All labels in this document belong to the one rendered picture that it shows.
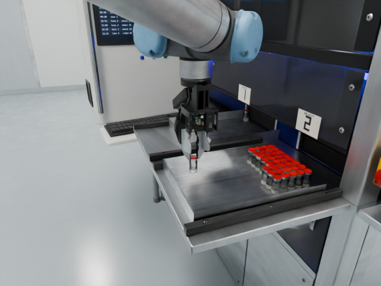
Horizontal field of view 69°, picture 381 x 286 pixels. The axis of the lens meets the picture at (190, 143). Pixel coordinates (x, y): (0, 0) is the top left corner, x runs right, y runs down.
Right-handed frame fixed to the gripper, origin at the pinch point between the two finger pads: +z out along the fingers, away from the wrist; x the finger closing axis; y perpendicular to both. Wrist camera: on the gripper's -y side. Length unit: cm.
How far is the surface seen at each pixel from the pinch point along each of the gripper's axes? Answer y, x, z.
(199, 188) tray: 5.9, -0.3, 7.1
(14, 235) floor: -109, -83, 95
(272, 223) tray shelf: 23.4, 9.6, 7.4
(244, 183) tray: 7.6, 11.6, 7.1
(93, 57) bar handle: -67, -20, -18
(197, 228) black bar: 20.9, -6.7, 5.8
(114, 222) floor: -99, -21, 95
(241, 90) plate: -30.0, 30.8, -7.7
